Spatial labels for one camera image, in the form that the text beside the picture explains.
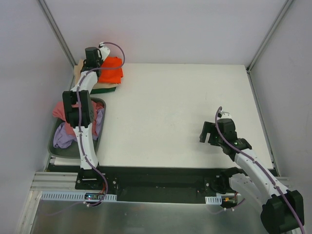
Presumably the orange t shirt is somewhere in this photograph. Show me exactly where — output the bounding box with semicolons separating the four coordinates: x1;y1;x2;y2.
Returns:
98;57;123;84

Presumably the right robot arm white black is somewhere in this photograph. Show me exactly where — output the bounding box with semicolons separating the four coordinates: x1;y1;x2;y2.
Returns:
199;117;305;234

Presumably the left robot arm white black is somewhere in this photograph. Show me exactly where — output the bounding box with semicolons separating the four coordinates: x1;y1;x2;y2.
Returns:
62;43;110;190

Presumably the folded beige t shirt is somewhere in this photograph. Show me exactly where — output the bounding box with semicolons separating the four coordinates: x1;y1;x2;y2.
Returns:
74;59;119;90

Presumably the folded green t shirt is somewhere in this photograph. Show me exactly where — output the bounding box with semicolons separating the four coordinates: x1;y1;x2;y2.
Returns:
90;87;116;95

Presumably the pink crumpled t shirt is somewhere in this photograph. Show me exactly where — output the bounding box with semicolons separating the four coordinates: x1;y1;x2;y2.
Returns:
52;101;104;140

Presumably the lavender crumpled t shirt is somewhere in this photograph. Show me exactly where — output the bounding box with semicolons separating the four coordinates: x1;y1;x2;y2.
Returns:
53;108;104;149

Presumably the grey laundry basket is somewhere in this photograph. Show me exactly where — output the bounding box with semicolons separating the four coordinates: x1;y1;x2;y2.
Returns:
48;98;106;159

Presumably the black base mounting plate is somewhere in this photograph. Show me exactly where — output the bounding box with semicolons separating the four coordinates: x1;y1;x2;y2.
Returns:
75;166;225;204

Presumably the left aluminium frame post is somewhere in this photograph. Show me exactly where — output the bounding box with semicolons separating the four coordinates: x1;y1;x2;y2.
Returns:
36;0;77;66

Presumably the aluminium frame post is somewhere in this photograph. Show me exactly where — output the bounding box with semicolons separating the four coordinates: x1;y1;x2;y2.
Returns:
245;0;296;73
36;0;77;66

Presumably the right white cable duct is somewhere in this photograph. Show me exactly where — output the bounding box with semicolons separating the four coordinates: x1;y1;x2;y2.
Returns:
205;196;222;205

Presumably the white cable duct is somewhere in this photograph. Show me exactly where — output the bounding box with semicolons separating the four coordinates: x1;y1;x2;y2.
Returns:
205;196;222;205
41;191;117;203

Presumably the aluminium front rail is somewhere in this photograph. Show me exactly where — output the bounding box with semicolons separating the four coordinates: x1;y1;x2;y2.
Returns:
29;171;294;195

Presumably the right aluminium frame post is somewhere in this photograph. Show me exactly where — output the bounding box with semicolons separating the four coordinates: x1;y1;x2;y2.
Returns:
245;0;296;73

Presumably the left white cable duct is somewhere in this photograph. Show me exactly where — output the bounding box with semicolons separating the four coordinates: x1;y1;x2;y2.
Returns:
41;191;117;203

